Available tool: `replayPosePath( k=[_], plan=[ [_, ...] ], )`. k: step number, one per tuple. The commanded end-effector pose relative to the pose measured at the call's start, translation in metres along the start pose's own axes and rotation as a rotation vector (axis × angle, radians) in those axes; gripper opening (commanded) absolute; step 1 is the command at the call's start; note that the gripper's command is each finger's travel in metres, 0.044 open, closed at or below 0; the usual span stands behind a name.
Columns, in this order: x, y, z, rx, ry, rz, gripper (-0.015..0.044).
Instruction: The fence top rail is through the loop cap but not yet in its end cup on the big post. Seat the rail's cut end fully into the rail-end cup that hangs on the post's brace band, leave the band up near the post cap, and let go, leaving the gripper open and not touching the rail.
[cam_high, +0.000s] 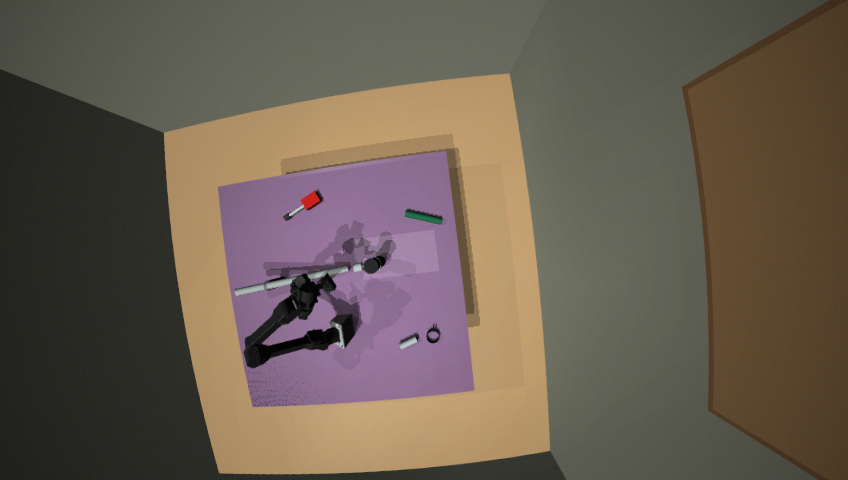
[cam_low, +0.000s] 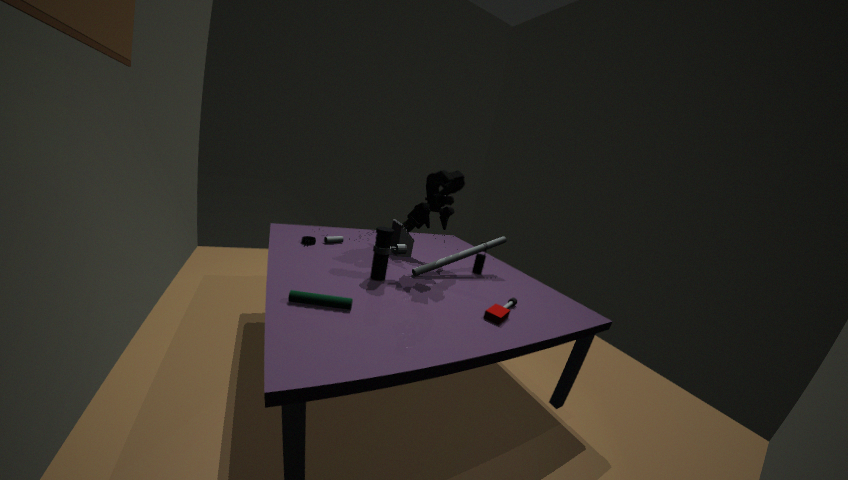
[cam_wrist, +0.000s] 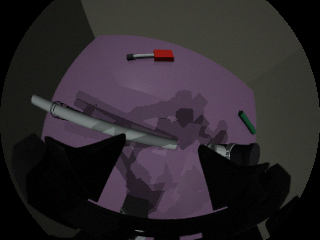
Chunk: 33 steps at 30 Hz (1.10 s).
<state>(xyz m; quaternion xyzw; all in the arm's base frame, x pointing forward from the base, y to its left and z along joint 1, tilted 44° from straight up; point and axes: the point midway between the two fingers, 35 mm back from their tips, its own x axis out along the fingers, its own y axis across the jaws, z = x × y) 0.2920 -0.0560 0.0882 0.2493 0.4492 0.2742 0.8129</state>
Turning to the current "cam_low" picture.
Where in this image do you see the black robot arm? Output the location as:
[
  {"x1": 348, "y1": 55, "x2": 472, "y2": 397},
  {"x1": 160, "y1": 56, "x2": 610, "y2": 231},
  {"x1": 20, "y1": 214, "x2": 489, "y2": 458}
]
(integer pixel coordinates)
[{"x1": 403, "y1": 170, "x2": 465, "y2": 233}]

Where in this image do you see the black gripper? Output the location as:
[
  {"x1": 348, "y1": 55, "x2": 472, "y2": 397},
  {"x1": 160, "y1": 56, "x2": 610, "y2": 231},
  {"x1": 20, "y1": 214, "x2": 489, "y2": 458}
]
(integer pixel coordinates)
[{"x1": 414, "y1": 192, "x2": 454, "y2": 230}]

